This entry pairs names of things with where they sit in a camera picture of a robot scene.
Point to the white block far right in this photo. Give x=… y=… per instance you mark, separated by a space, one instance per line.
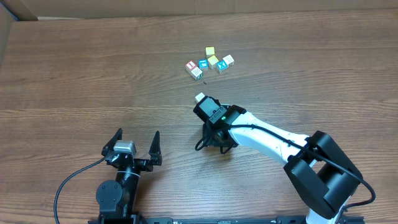
x=229 y=60

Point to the cardboard wall panel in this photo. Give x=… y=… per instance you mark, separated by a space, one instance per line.
x=30 y=10

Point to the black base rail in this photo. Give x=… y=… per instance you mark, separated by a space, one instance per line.
x=298 y=219

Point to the yellow block far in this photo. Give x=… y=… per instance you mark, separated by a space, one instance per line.
x=210 y=51

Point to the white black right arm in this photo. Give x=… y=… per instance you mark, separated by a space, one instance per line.
x=321 y=173

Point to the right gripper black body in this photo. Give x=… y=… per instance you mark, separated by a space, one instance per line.
x=216 y=138

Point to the yellow block near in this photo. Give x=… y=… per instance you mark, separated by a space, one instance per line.
x=212 y=61

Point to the red I block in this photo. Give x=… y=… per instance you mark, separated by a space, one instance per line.
x=190 y=65

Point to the yellow block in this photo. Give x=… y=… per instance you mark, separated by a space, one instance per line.
x=212 y=61
x=210 y=51

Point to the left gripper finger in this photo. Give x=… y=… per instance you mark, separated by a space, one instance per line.
x=155 y=151
x=111 y=143

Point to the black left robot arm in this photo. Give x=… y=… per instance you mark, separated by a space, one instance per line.
x=116 y=197

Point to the white block frog picture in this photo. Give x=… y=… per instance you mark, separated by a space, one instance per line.
x=199 y=97

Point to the blue letter block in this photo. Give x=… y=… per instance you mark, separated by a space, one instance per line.
x=203 y=64

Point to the white block green side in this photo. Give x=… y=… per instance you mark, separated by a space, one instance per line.
x=196 y=73

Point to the blue X block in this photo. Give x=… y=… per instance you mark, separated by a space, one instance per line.
x=221 y=66

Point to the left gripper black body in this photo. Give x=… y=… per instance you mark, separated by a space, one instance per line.
x=137 y=163

